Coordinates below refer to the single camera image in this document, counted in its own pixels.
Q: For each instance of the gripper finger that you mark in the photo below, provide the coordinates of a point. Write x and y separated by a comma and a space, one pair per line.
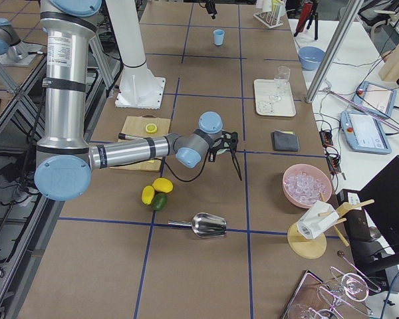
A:
236, 163
211, 157

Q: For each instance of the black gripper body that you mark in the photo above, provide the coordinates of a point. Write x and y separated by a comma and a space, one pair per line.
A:
233, 153
211, 6

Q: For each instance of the mint green bowl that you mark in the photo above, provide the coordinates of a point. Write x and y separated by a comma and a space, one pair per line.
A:
222, 144

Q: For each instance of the light blue plastic cup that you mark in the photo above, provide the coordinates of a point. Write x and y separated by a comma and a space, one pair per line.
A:
218, 37

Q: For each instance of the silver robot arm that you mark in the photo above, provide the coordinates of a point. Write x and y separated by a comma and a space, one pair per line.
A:
65, 161
15, 52

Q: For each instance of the metal ice scoop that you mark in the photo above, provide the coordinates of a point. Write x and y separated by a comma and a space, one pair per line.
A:
204, 225

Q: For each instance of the pink bowl of ice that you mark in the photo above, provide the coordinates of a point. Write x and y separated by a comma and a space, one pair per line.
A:
304, 184

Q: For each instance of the blue bowl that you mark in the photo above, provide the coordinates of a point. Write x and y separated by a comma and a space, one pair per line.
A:
310, 57

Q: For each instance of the grey folded cloth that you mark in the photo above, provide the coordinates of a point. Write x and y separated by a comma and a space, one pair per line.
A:
285, 142

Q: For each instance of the yellow lemon upper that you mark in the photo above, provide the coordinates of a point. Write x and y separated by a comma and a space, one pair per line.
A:
163, 185

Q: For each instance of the yellow lemon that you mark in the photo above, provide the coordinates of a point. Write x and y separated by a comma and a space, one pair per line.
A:
163, 185
148, 194

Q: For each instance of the cream bear tray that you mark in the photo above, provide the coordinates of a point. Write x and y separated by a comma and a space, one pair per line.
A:
263, 88

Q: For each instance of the lemon half slice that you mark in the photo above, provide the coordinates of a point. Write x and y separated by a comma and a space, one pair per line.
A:
151, 128

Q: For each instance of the yellow lemon left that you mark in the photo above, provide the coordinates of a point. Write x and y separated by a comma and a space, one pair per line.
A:
148, 194

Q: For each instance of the clear wine glass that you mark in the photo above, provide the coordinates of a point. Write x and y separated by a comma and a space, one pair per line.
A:
281, 79

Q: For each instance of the steel cylinder muddler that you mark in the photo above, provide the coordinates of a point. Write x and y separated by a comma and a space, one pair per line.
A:
129, 136

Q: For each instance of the red black tripod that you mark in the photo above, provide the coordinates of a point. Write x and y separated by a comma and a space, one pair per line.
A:
308, 16

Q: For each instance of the white mug on stand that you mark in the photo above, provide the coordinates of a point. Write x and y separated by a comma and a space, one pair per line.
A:
318, 218

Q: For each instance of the wooden cup stand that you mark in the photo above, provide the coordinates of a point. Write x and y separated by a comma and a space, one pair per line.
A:
315, 248

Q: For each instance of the near teach pendant tablet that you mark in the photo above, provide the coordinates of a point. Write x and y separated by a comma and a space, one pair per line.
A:
363, 133

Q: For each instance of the teach pendant tablet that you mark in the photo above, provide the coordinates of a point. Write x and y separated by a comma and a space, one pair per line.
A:
363, 133
375, 98

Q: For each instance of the far teach pendant tablet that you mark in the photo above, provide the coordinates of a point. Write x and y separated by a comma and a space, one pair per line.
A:
375, 98

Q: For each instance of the black monitor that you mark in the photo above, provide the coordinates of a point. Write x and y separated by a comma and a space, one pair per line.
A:
383, 188

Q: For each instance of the white wire cup rack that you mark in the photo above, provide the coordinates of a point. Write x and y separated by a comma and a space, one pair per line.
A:
270, 12

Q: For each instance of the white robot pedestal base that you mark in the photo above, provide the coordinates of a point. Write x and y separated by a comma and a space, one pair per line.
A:
138, 87

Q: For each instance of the aluminium frame post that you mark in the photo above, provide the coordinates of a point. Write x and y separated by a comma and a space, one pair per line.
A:
336, 41

